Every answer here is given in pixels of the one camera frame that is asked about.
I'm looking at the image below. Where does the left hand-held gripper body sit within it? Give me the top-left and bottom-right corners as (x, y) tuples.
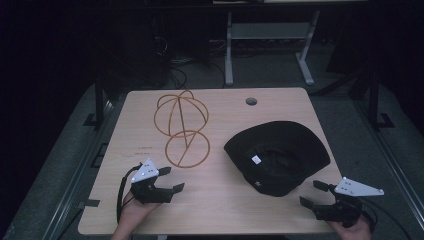
(129, 157), (175, 205)

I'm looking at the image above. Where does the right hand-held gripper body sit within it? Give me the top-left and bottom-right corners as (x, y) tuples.
(312, 176), (385, 229)

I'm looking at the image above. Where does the black bucket hat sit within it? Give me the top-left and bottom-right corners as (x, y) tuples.
(223, 120), (331, 198)

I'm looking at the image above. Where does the gold wire hat stand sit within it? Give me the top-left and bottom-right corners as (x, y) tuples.
(153, 89), (211, 169)

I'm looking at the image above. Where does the person's left hand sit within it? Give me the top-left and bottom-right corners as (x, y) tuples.
(117, 192), (162, 233)

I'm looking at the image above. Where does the person's right hand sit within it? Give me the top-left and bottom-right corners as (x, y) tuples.
(327, 217), (373, 240)

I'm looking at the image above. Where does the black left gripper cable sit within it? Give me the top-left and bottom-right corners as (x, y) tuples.
(115, 162), (144, 224)

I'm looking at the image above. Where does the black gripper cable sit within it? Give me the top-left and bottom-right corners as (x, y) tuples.
(359, 195), (414, 240)
(115, 162), (144, 224)

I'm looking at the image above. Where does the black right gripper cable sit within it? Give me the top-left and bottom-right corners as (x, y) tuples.
(359, 195), (414, 240)

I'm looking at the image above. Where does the aluminium floor rail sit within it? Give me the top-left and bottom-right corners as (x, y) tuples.
(352, 99), (424, 232)
(41, 99), (116, 240)

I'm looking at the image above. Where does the black metal post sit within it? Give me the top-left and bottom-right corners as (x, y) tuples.
(83, 74), (105, 128)
(367, 68), (396, 130)

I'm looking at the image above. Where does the bundle of floor cables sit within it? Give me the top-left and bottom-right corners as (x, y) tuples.
(151, 16), (228, 90)

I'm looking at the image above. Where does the grey metal desk frame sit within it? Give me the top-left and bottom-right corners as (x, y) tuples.
(224, 9), (322, 87)

